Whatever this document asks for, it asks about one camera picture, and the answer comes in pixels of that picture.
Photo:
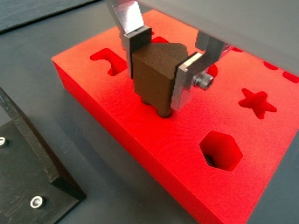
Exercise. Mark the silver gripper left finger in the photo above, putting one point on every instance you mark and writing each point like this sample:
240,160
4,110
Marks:
135,33

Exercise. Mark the black curved holder stand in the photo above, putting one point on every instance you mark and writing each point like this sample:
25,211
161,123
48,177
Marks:
37,190

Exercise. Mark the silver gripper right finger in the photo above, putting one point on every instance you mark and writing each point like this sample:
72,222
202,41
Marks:
191,73

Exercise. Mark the red shape-sorter block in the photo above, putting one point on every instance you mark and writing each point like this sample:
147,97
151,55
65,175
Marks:
224,155

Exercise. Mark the brown three-prong peg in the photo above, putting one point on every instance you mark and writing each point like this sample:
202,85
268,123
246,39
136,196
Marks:
155,63

